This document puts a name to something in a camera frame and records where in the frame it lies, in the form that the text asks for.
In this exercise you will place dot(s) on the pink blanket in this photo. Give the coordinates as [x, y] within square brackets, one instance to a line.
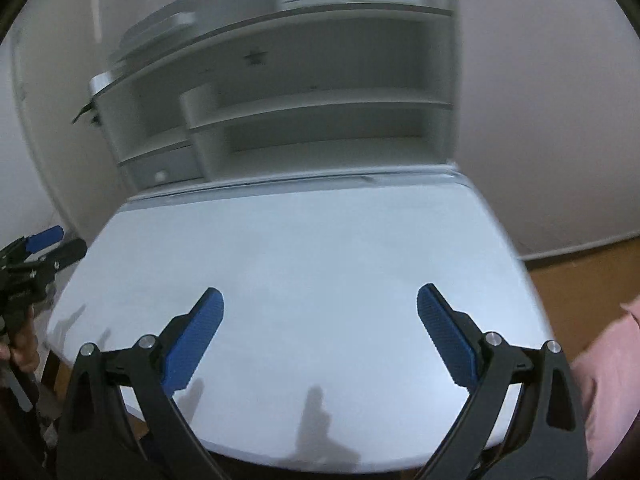
[615, 370]

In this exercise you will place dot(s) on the person's left hand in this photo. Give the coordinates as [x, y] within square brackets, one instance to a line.
[25, 347]

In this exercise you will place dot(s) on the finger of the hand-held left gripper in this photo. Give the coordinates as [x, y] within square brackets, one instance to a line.
[67, 254]
[45, 239]

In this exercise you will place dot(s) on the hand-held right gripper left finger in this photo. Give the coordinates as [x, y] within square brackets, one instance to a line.
[195, 345]

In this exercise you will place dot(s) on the white shelf unit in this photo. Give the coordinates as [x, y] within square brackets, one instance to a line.
[325, 105]

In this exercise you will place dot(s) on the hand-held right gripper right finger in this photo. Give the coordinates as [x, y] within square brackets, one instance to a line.
[445, 340]

